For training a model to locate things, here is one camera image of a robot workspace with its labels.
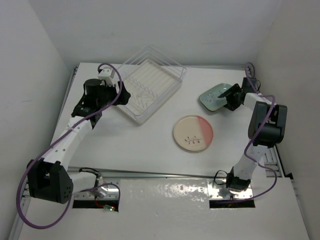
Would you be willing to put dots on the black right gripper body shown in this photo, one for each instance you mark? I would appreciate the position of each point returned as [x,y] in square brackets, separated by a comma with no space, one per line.
[232,100]

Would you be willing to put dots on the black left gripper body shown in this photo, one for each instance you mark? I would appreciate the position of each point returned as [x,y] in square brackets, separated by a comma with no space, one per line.
[109,94]

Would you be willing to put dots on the light blue rectangular plate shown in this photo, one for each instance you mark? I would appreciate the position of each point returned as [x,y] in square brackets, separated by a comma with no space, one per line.
[214,92]

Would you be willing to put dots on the cream pink round plate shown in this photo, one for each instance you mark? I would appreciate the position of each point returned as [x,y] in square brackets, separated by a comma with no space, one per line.
[193,133]

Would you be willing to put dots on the dark green glass plate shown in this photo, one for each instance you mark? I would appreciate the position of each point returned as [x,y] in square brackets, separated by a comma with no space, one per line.
[212,105]

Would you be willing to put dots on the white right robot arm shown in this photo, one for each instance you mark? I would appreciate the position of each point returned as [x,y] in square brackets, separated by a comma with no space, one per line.
[266,129]

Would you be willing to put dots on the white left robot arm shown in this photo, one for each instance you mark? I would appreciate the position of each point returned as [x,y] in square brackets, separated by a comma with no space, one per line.
[48,177]

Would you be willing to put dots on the clear plastic dish rack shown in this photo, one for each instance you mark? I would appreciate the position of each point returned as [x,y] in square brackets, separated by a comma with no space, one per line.
[151,78]

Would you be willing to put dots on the small green circuit board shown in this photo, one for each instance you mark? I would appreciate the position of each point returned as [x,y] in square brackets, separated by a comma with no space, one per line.
[109,208]

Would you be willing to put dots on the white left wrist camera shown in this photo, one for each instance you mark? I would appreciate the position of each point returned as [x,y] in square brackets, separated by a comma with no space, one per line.
[107,74]

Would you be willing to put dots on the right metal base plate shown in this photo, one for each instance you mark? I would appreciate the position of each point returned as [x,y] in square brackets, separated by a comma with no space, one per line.
[218,191]

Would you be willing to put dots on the metal base plate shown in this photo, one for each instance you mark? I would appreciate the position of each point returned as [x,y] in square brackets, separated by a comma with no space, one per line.
[108,192]
[218,191]

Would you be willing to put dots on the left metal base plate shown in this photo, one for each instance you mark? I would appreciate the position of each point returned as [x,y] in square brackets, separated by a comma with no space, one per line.
[108,192]

